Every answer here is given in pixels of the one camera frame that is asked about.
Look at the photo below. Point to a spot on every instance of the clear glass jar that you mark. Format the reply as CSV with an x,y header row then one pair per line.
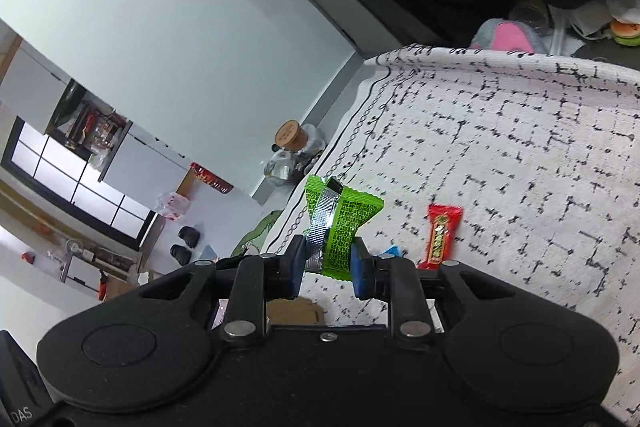
x,y
282,169

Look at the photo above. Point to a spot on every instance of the white black-patterned blanket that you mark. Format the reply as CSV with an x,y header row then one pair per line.
x,y
500,157

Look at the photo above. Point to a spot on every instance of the clear plastic cup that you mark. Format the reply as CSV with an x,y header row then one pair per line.
x,y
530,14

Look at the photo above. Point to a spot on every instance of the red packet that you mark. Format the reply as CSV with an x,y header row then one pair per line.
x,y
210,177

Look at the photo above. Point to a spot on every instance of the red candy bar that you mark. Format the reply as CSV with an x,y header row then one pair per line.
x,y
440,234

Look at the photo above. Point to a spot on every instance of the burger toy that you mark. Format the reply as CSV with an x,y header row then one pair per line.
x,y
627,32

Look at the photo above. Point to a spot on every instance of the green snack packet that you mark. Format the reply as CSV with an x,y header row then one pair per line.
x,y
345,227

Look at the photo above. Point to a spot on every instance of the black framed glass door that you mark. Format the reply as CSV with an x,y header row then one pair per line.
x,y
60,177

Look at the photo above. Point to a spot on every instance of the pink plastic bag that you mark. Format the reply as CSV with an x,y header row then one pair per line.
x,y
172,204

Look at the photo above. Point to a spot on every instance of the pink and grey plush toy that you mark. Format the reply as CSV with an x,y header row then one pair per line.
x,y
507,34

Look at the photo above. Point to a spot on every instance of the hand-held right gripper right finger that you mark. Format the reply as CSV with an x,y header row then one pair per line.
x,y
359,269

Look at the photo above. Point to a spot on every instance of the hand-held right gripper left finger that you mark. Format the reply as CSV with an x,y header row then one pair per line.
x,y
298,264

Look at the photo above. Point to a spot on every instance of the green patterned cloth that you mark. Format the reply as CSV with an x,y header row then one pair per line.
x,y
255,232

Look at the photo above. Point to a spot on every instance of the cardboard box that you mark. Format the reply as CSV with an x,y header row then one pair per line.
x,y
292,312

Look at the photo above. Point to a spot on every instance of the cork-lidded glass jar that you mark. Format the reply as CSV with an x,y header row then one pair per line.
x,y
290,134

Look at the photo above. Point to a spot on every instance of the blue candy packet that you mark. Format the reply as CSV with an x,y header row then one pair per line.
x,y
392,252

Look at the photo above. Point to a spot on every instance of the open cabinet shelf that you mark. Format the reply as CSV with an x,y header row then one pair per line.
x,y
90,127

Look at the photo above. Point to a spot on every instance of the black slipper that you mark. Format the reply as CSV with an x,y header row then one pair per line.
x,y
189,235
181,253

